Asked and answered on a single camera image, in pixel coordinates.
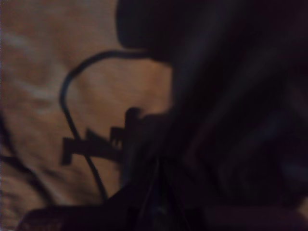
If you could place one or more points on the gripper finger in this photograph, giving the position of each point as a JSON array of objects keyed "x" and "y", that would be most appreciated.
[
  {"x": 137, "y": 195},
  {"x": 173, "y": 197}
]

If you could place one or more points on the olive green underwear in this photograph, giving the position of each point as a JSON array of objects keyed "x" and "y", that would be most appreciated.
[{"x": 36, "y": 72}]

